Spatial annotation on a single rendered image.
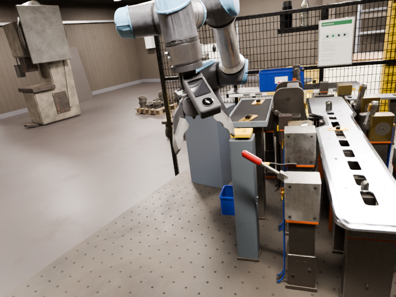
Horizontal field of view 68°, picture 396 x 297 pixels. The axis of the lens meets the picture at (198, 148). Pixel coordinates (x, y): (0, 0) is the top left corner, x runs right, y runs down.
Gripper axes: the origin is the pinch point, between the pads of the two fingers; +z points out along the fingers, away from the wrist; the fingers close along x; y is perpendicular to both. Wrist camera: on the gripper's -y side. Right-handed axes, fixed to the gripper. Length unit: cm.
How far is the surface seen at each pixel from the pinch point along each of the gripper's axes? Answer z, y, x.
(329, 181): 22.2, 0.5, -33.7
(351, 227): 21.5, -18.7, -25.1
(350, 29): 0, 116, -139
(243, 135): 5.0, 11.6, -13.8
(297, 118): 18, 42, -50
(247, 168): 15.3, 10.5, -13.0
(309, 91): 32, 110, -101
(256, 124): 5.9, 19.3, -21.5
